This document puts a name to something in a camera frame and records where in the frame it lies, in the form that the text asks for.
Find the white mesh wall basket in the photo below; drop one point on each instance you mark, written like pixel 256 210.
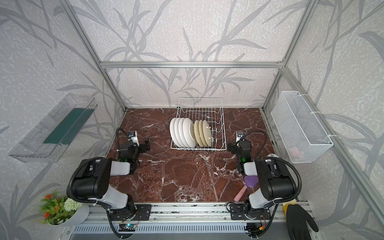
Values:
pixel 299 127

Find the black glove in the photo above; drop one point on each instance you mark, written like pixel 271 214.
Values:
pixel 297 220

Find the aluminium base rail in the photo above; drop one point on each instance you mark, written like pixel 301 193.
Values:
pixel 167 218

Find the beige patterned plate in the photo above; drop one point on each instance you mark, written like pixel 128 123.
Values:
pixel 207 133
pixel 201 132
pixel 197 135

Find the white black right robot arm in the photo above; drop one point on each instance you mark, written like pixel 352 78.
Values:
pixel 269 181

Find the green lit circuit board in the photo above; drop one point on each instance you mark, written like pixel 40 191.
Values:
pixel 128 227

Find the clear plastic wall shelf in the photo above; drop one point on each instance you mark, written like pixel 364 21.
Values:
pixel 32 149

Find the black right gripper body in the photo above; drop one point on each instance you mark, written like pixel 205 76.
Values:
pixel 235 150

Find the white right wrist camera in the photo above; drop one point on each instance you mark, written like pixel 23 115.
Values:
pixel 239 135

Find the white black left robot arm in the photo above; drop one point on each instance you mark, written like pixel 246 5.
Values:
pixel 90 183

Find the pink object in basket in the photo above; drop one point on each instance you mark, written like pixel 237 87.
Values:
pixel 295 152

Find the potted artificial flowers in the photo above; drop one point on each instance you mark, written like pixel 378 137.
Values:
pixel 62 211

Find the white wire dish rack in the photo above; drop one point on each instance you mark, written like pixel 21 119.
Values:
pixel 209 109

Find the white plate with red characters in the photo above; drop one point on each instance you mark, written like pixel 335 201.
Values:
pixel 172 131

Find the aluminium frame crossbar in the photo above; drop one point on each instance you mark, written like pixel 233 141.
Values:
pixel 247 65

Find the green mat in shelf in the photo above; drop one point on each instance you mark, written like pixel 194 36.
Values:
pixel 69 127

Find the purple pink spatula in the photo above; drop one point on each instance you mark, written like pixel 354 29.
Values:
pixel 250 181

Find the white plate with orange sunburst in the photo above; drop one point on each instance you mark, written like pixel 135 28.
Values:
pixel 177 134

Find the small round patterned dish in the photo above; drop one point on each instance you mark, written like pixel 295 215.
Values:
pixel 273 155

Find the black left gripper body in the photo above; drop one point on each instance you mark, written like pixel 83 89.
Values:
pixel 142 149

